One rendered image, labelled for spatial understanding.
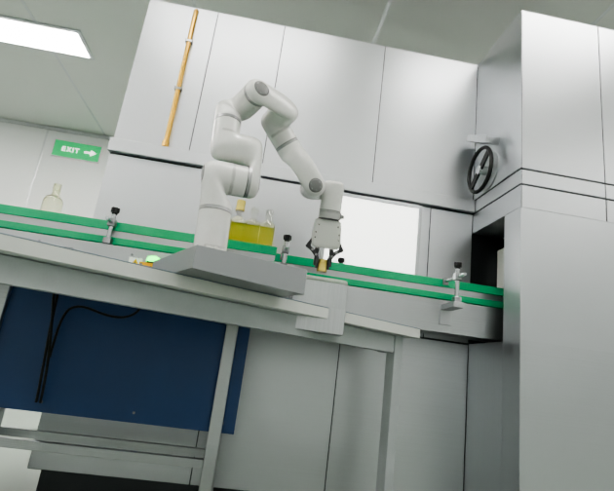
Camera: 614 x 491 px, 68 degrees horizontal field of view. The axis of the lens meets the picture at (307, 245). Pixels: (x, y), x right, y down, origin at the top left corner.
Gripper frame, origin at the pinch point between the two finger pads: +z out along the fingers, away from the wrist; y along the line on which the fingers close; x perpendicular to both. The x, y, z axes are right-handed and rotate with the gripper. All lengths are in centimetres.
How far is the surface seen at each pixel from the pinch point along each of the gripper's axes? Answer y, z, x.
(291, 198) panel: 11.5, -24.2, -37.7
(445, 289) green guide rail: -52, 4, -13
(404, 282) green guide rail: -35.0, 3.3, -13.3
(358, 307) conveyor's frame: -16.9, 14.8, -8.2
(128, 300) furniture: 52, 14, 44
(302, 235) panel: 5.0, -9.1, -33.5
